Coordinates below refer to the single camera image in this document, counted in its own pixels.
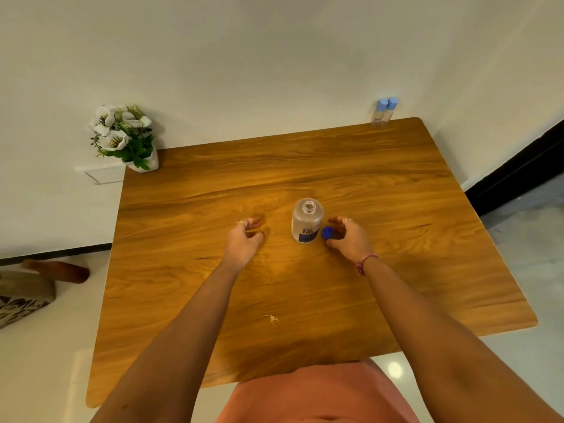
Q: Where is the person's left forearm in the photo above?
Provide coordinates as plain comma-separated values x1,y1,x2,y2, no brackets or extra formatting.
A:
90,261,243,423

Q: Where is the white flower potted plant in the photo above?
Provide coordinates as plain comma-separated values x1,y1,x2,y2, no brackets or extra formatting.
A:
89,104,160,174

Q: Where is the brown patterned bag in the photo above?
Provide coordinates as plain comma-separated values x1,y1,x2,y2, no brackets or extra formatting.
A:
0,258,91,330

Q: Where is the pink wrist bracelet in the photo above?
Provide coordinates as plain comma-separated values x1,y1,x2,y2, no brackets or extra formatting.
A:
355,254,381,277

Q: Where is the person's right hand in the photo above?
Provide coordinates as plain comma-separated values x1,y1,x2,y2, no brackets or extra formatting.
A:
325,215,376,266

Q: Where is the person's orange shirt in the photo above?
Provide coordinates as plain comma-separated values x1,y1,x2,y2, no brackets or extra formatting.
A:
216,358,422,423

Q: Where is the person's right forearm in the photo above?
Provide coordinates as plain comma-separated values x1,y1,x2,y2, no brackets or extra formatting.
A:
363,256,563,423

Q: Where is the person's left hand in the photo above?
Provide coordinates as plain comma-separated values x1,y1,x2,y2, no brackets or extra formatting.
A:
219,217,266,274

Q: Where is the large clear solution bottle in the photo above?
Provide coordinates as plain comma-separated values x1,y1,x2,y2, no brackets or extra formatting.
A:
290,197,325,245

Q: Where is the white wall socket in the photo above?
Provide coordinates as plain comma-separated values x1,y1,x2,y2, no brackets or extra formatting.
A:
75,162,127,186

